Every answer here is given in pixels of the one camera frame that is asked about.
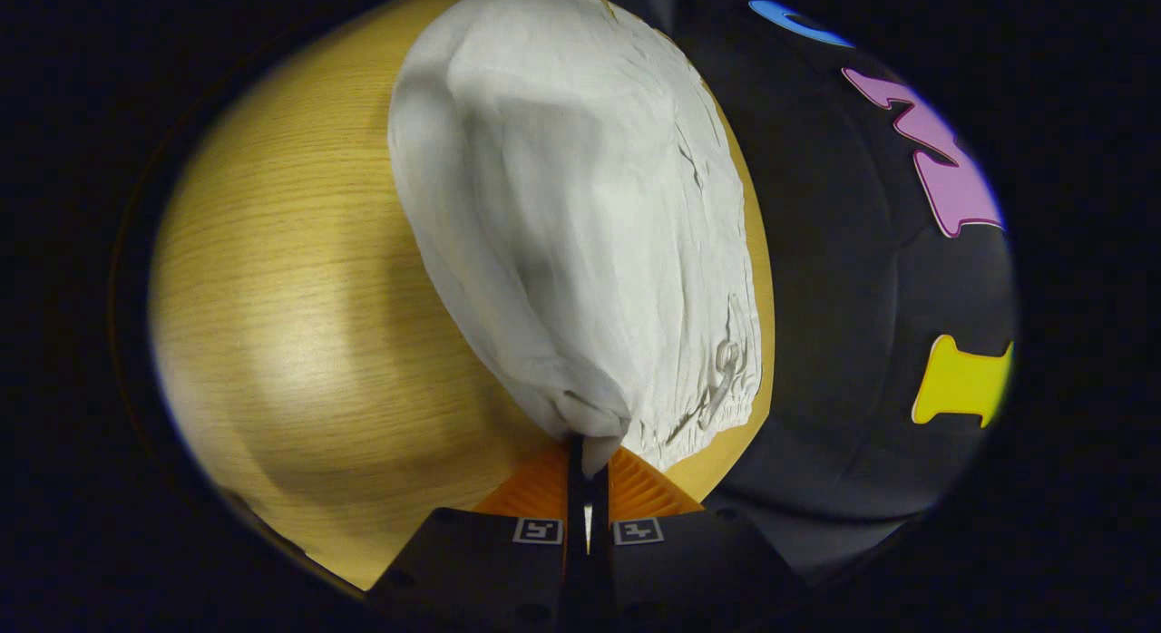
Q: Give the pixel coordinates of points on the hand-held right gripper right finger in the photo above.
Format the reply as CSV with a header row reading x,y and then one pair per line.
x,y
600,560

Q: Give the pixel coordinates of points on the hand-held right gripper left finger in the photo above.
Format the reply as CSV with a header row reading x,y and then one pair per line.
x,y
575,524

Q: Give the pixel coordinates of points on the white jeans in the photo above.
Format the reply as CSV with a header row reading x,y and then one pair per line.
x,y
580,207

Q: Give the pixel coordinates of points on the black backdrop cloth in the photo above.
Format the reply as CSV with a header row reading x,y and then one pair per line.
x,y
843,279

